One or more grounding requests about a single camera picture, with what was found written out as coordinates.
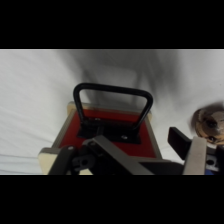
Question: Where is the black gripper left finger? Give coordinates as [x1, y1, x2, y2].
[48, 134, 155, 176]

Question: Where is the striped plush tiger toy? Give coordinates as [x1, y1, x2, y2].
[192, 105, 224, 147]

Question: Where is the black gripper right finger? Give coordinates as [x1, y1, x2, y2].
[167, 126, 208, 176]

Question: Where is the blue block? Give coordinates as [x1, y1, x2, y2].
[204, 167, 223, 176]

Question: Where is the red-fronted drawer with black handle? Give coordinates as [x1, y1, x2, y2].
[52, 82, 163, 160]

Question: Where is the light wooden drawer box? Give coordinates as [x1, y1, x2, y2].
[37, 147, 94, 176]

